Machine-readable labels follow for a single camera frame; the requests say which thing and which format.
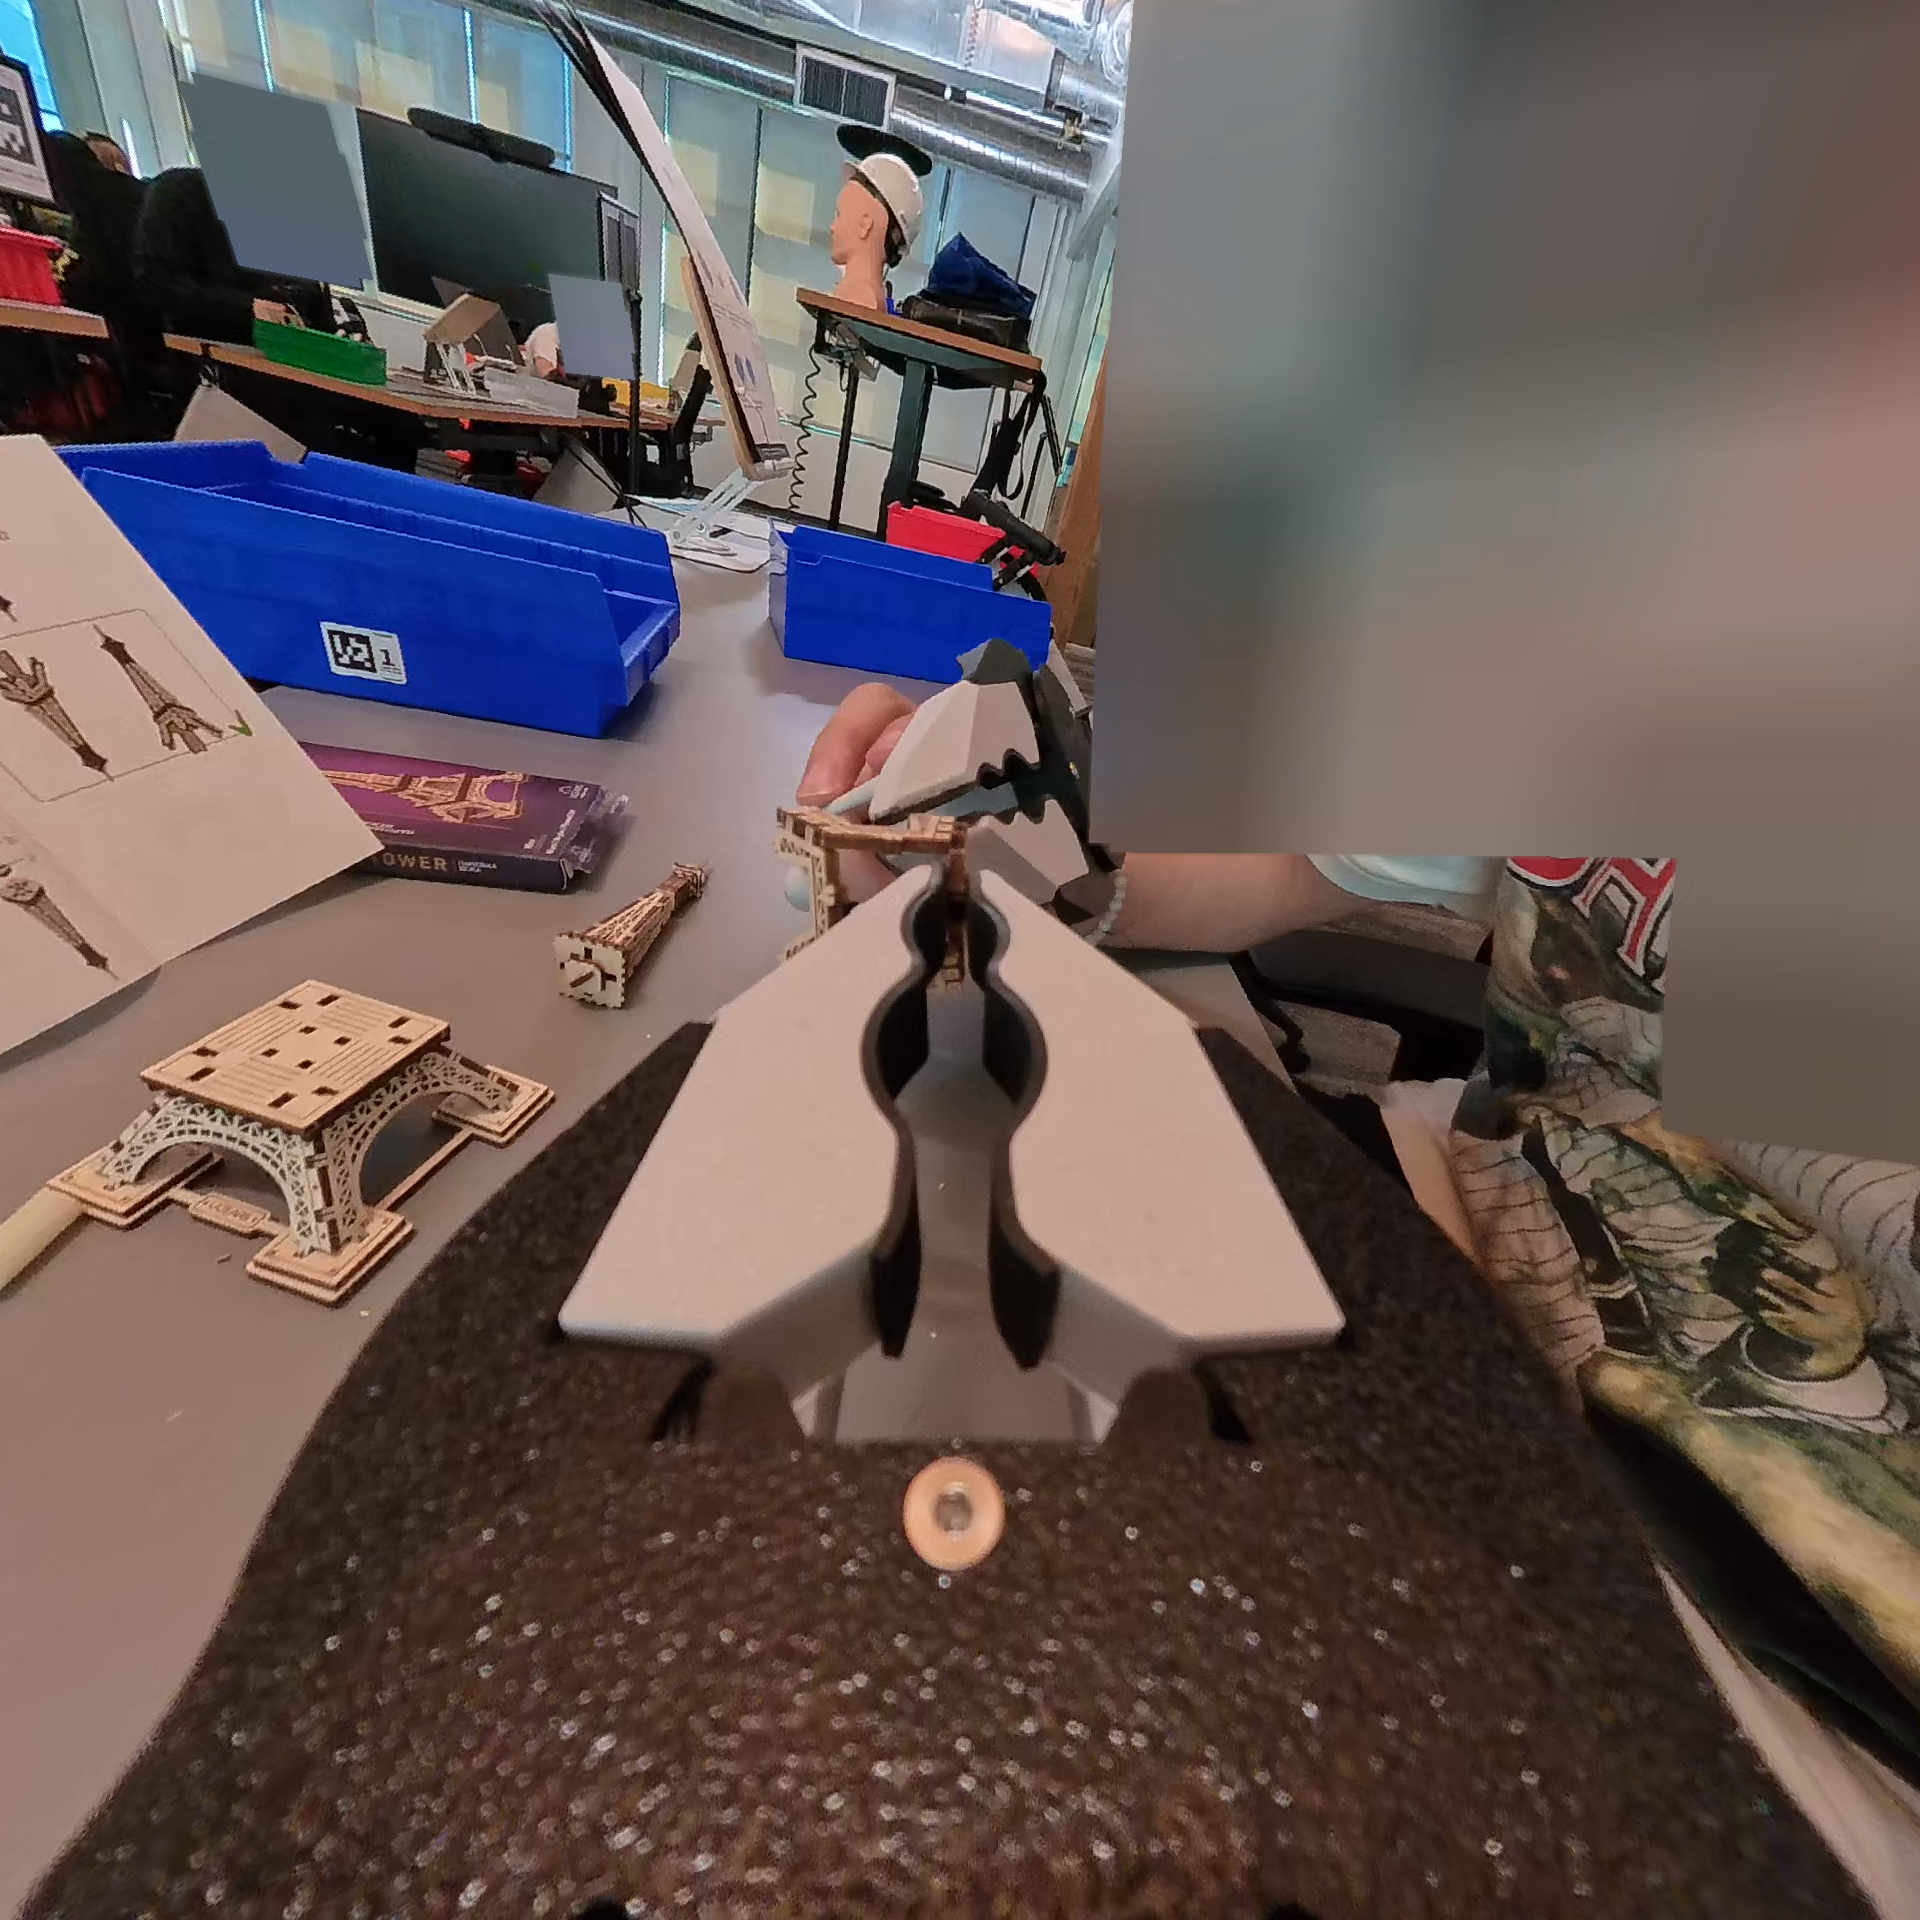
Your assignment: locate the wooden tower base model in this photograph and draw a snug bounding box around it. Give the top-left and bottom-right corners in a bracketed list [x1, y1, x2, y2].
[47, 982, 553, 1304]

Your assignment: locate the mannequin head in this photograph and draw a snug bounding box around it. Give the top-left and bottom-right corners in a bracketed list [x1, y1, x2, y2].
[829, 165, 904, 309]

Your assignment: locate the wooden office desk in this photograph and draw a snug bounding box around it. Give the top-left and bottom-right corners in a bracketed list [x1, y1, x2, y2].
[165, 334, 684, 440]

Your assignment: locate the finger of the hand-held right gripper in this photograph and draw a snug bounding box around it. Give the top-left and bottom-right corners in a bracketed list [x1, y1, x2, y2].
[960, 814, 1096, 910]
[864, 638, 1075, 826]

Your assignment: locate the cream wax stick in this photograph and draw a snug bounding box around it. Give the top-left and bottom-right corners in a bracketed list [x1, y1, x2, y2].
[0, 1191, 80, 1292]

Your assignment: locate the instruction sheet on clipboard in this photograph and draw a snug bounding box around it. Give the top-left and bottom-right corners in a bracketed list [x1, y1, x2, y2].
[585, 32, 797, 470]

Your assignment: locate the person's right hand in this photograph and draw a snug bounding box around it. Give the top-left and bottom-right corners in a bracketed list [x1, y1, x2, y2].
[796, 680, 921, 817]

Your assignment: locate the white instruction booklet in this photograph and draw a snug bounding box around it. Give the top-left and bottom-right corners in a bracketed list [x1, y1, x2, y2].
[0, 434, 383, 1058]

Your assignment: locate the wooden tower section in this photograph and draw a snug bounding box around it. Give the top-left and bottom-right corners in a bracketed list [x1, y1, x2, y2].
[775, 805, 969, 991]

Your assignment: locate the silver air duct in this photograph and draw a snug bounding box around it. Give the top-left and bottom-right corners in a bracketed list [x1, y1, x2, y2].
[901, 82, 1126, 197]

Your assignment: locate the blue plastic bin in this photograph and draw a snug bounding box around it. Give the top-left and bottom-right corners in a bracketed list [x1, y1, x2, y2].
[767, 524, 1056, 688]

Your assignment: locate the white printed shirt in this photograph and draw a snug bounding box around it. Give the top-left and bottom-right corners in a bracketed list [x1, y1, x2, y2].
[1446, 854, 1920, 1757]

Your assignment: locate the black standing desk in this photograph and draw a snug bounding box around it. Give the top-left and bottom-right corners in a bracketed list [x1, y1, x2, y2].
[796, 288, 1052, 534]

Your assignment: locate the black chair armrest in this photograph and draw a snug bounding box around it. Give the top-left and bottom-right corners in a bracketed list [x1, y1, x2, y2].
[1236, 930, 1495, 1073]

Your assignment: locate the white hard hat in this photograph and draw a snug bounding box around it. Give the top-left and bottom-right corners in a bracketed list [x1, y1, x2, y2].
[839, 128, 925, 241]

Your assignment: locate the black computer monitor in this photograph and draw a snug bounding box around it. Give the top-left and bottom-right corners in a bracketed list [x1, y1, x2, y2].
[356, 106, 620, 309]

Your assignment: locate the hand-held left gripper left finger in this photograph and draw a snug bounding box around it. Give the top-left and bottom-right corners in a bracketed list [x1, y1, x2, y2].
[560, 864, 952, 1396]

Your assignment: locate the black and white marker sign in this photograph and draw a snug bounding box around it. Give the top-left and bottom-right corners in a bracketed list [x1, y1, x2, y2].
[0, 57, 54, 197]

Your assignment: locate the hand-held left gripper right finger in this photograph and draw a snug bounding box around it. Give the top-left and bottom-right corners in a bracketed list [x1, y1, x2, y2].
[957, 865, 1345, 1404]

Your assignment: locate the white folding stand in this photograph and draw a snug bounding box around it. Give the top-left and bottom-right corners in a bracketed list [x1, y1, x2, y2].
[661, 463, 777, 572]

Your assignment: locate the dark blue bag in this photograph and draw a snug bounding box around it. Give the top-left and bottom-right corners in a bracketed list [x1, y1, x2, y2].
[901, 231, 1040, 338]

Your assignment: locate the purple puzzle box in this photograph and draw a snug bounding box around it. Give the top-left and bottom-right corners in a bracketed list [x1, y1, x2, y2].
[296, 743, 629, 895]

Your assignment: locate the long blue bin with tag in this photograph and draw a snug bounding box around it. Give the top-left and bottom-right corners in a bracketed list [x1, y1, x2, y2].
[56, 440, 681, 741]

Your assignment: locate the green plastic bin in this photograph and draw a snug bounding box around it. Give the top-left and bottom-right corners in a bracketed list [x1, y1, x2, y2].
[252, 316, 389, 383]

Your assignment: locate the small red bin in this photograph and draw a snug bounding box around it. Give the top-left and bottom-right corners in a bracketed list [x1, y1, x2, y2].
[884, 503, 1008, 565]

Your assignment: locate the wooden tower spire model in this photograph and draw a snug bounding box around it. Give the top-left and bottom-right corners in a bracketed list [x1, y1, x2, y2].
[555, 862, 710, 1008]

